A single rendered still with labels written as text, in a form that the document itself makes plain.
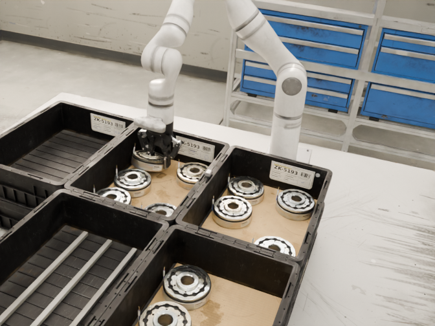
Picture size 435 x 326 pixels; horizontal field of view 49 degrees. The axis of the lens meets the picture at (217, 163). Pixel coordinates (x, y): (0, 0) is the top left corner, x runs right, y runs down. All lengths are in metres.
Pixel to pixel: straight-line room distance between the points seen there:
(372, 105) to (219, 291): 2.28
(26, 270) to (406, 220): 1.13
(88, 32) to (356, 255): 3.65
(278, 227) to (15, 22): 4.13
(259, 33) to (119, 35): 3.14
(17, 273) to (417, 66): 2.52
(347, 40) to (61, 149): 1.98
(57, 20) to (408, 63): 3.10
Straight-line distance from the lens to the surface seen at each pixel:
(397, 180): 1.85
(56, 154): 1.55
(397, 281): 1.42
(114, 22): 4.47
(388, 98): 3.16
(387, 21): 3.00
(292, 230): 1.27
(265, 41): 1.44
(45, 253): 1.20
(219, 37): 4.12
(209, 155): 1.43
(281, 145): 1.56
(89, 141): 1.60
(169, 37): 1.28
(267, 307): 1.07
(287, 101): 1.49
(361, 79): 3.08
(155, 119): 1.30
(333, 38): 3.05
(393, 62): 3.09
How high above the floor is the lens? 1.63
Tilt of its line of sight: 32 degrees down
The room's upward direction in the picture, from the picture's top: 5 degrees clockwise
